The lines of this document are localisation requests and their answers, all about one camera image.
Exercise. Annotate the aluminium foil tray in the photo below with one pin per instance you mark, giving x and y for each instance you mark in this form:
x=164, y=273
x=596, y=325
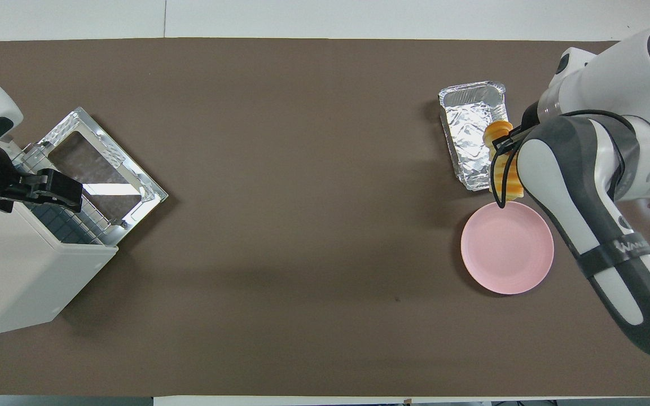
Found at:
x=469, y=135

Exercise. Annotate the yellow ridged bread loaf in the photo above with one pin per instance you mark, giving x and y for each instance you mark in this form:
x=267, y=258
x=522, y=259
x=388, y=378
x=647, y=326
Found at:
x=497, y=131

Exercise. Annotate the cream toaster oven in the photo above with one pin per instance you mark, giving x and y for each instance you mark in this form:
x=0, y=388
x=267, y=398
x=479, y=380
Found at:
x=14, y=270

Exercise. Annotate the pink round plate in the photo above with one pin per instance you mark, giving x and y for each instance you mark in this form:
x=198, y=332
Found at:
x=505, y=254

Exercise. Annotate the brown table mat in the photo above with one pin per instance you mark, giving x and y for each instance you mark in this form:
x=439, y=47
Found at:
x=302, y=197

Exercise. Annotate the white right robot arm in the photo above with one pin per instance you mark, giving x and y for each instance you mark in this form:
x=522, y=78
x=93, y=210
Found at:
x=596, y=186

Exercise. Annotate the glass oven door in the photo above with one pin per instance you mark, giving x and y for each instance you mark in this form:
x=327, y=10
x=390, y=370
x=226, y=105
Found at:
x=116, y=149

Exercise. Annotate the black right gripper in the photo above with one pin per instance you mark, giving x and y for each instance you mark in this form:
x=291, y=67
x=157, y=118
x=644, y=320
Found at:
x=530, y=117

